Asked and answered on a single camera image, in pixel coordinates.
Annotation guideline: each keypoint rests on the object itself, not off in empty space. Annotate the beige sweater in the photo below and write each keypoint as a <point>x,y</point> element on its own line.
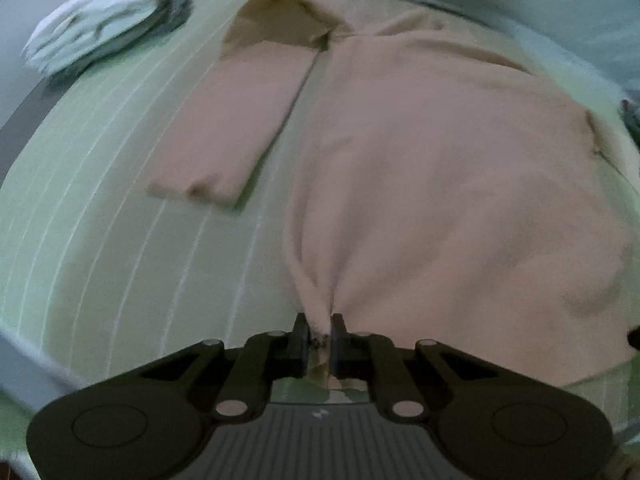
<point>425,160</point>

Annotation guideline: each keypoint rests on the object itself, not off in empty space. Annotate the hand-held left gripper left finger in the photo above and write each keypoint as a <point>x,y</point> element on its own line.
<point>301,347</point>

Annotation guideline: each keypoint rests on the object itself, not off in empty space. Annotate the green checked bedsheet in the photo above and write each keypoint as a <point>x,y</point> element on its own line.
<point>100,220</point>

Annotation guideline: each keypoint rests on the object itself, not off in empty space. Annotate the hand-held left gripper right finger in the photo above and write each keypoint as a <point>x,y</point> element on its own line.
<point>336,347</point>

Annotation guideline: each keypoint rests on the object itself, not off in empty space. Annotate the folded white quilt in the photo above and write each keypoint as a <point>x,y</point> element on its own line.
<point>95,15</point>

